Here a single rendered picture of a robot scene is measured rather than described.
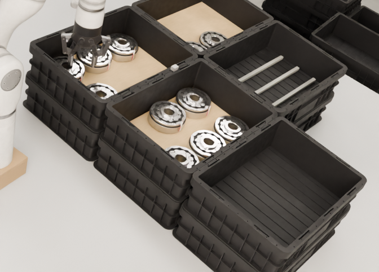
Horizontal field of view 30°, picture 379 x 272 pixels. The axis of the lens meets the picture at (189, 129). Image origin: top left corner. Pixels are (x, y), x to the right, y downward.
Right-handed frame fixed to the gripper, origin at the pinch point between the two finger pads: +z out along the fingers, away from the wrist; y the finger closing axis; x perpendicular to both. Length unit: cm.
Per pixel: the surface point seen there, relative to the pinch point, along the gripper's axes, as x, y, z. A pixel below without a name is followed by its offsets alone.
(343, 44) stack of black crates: 79, 130, 44
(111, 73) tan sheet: 1.8, 9.5, 5.3
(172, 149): -31.4, 21.6, 2.2
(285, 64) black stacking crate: 15, 69, 7
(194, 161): -35.5, 26.8, 2.2
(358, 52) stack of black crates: 74, 136, 44
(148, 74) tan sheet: 2.9, 20.6, 5.6
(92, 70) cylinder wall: 1.2, 3.5, 4.0
